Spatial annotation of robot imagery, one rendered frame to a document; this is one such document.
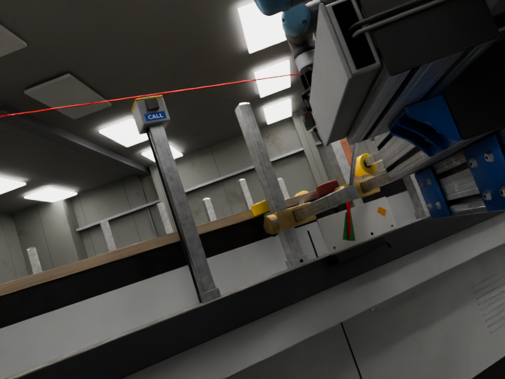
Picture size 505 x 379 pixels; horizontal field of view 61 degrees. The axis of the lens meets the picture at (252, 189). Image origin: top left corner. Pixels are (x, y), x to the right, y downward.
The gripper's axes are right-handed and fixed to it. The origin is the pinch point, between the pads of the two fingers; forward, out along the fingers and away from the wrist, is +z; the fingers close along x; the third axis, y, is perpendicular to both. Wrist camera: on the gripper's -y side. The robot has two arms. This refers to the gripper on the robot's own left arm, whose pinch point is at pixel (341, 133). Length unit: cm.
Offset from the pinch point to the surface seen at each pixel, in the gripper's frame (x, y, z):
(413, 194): 1.3, -26.5, 22.8
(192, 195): -770, -567, -153
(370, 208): -3.5, -6.7, 22.6
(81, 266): -50, 59, 12
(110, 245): -126, 11, -1
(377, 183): 2.9, -3.9, 16.5
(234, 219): -34.9, 17.3, 12.3
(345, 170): -5.3, -3.9, 9.6
